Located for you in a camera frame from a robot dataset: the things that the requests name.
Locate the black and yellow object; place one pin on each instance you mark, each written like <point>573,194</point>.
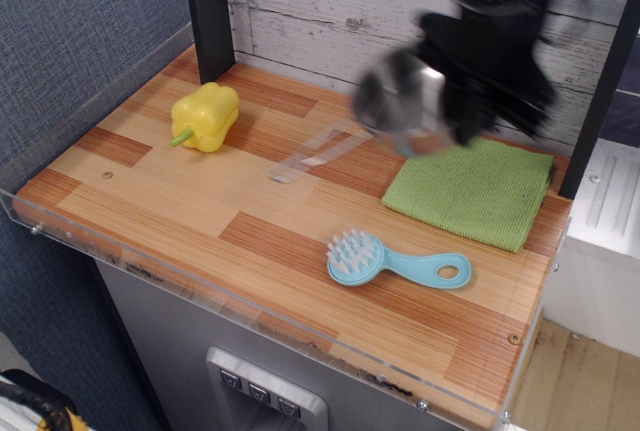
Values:
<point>22,409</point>

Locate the yellow toy bell pepper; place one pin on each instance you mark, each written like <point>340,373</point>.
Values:
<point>202,119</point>

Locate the dark vertical post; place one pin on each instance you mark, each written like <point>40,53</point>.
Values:
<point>603,96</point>
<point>213,39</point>

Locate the grey toy fridge cabinet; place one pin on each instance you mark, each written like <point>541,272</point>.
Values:
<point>171,336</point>

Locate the white ridged side unit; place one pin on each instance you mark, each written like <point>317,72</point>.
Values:
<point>594,287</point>

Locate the dark vertical post right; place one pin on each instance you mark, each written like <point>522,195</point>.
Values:
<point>603,96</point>

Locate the silver dispenser button panel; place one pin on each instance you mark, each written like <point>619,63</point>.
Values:
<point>258,399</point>

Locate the green folded towel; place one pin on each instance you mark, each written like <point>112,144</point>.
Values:
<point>489,192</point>

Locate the stainless steel pot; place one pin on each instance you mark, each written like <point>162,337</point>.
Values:
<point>399,103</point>

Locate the dark vertical post left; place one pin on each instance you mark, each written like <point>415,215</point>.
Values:
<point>213,39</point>

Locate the clear acrylic table guard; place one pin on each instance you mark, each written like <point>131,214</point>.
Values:
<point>101,177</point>

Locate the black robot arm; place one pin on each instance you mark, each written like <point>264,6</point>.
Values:
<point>486,58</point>

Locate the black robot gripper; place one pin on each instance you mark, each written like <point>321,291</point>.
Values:
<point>494,74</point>

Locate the light blue scrub brush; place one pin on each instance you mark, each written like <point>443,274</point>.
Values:
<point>355,258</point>

